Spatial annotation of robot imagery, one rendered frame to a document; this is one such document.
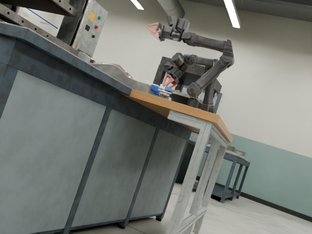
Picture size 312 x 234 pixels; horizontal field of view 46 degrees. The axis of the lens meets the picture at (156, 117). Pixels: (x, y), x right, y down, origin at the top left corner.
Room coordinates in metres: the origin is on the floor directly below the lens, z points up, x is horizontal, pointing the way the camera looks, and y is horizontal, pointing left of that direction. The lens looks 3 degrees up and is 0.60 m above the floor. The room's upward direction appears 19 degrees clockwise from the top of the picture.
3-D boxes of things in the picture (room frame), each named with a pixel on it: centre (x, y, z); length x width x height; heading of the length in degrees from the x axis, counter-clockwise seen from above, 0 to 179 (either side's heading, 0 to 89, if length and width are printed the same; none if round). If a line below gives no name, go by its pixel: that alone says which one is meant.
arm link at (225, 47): (2.01, -0.16, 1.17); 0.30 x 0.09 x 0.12; 73
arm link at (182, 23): (2.06, 0.00, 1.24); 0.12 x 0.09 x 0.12; 73
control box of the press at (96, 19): (2.87, 0.79, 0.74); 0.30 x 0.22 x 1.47; 155
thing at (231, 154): (6.64, -1.44, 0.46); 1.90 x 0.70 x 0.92; 158
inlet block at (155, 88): (1.94, 0.05, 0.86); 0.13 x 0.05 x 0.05; 83
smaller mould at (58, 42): (1.64, 0.55, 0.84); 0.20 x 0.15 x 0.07; 65
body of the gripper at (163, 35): (2.09, 0.09, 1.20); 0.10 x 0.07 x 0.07; 163
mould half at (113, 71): (2.02, 0.31, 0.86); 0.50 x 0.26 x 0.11; 83
